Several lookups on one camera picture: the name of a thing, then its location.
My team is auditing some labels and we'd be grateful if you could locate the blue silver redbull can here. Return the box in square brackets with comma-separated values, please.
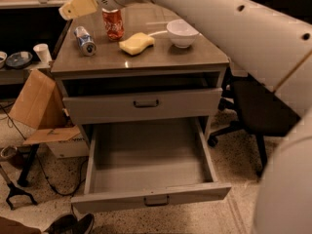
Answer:
[74, 26, 97, 57]

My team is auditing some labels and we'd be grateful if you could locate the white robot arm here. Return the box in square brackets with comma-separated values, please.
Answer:
[59, 0, 312, 234]

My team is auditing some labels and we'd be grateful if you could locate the red coca-cola can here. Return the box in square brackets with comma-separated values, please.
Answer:
[102, 10, 124, 41]

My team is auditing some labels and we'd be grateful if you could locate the grey drawer cabinet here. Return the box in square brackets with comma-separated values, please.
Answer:
[52, 5, 228, 140]

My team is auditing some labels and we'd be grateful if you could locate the grey upper drawer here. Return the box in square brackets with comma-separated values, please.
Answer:
[63, 89, 221, 125]

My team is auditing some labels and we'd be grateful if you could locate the grey open lower drawer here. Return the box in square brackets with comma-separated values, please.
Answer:
[71, 118, 231, 213]

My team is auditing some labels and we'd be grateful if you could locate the white paper cup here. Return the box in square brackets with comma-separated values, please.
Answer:
[33, 44, 52, 63]

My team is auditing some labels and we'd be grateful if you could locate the yellow sponge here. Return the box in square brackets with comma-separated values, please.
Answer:
[119, 32, 155, 56]

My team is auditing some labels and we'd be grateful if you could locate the dark round plate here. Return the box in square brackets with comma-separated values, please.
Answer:
[6, 51, 33, 69]

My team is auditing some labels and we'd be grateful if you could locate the white bowl at edge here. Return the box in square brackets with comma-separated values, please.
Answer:
[0, 51, 7, 69]

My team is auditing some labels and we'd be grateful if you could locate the grey side shelf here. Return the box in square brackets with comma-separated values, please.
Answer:
[0, 62, 53, 85]

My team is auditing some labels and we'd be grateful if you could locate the brown cardboard box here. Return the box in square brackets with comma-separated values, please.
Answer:
[9, 69, 89, 158]

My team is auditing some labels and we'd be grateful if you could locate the small round tin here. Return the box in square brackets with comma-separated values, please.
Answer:
[0, 145, 19, 161]

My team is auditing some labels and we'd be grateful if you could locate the black metal stand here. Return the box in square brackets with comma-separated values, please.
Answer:
[0, 165, 37, 210]

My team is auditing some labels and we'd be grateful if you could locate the black office chair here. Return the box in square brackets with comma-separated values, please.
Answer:
[208, 0, 312, 176]

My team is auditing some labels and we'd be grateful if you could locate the black shoe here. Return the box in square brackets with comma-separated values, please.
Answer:
[45, 214, 95, 234]

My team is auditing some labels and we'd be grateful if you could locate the black cable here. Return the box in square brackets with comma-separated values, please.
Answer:
[0, 102, 90, 197]

